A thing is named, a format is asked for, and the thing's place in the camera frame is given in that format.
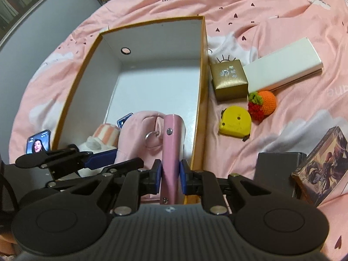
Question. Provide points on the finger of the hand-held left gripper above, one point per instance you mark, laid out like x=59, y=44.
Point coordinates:
x=100, y=158
x=104, y=174

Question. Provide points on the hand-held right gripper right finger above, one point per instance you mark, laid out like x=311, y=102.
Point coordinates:
x=184, y=177

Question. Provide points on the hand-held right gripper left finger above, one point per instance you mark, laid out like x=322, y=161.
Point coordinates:
x=157, y=175

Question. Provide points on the pink snap case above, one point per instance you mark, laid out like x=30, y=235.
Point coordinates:
x=171, y=146

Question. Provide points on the orange cardboard box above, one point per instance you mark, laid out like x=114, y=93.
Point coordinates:
x=152, y=81

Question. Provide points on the small gold box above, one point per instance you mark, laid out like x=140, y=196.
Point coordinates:
x=228, y=84

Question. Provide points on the long white box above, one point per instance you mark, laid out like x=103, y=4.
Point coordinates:
x=285, y=59

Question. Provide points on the pink striped white sock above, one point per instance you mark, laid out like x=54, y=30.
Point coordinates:
x=106, y=133

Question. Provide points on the smartphone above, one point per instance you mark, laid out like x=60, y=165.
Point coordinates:
x=38, y=144

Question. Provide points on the blue card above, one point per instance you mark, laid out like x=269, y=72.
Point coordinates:
x=123, y=121

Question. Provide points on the pink cloth pouch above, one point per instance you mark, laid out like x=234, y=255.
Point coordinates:
x=136, y=130

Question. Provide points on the yellow tape measure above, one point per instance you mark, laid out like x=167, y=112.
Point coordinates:
x=235, y=121

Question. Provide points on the dark grey box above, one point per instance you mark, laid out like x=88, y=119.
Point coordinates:
x=274, y=168

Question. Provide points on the crochet orange fruit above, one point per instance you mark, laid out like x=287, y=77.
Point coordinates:
x=267, y=102

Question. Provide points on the illustrated card box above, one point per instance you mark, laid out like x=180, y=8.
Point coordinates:
x=320, y=168

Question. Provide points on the glass door cabinet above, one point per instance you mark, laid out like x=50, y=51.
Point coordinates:
x=16, y=2

